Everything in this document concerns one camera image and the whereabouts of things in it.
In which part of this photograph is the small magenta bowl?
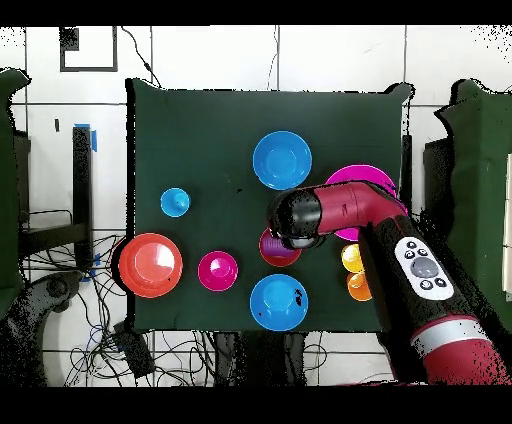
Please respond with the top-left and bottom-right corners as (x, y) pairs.
(197, 250), (240, 292)

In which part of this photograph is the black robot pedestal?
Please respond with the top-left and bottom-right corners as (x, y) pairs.
(213, 330), (309, 387)

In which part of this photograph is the green cloth covered table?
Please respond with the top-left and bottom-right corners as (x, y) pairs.
(434, 78), (512, 333)
(0, 67), (31, 321)

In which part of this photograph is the blue cup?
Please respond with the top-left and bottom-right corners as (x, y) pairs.
(160, 187), (192, 218)

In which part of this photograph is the black power brick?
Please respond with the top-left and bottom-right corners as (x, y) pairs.
(111, 321), (156, 379)

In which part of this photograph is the purple ribbed cup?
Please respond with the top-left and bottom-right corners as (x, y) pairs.
(260, 235), (297, 259)

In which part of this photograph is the dark green tablecloth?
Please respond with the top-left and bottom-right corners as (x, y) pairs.
(125, 77), (413, 333)

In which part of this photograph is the large pink bowl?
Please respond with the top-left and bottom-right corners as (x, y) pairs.
(324, 164), (409, 242)

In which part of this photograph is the yellow cup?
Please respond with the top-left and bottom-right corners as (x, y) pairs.
(340, 242), (366, 274)

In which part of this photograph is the floor cables tangle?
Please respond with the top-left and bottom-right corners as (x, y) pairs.
(23, 231), (217, 387)

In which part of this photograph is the black stand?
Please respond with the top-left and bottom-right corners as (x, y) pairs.
(399, 133), (451, 229)
(17, 125), (94, 273)

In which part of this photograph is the orange cup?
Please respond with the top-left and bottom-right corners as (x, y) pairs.
(346, 271), (373, 302)

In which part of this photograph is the thin black floor cable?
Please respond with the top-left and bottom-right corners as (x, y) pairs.
(120, 26), (163, 89)

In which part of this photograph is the blue bowl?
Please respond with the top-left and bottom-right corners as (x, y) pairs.
(249, 273), (310, 332)
(252, 130), (313, 191)

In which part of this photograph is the small red bowl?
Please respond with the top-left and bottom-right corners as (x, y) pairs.
(258, 226), (302, 268)

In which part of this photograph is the large orange bowl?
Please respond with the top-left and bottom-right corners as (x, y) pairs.
(118, 232), (184, 299)

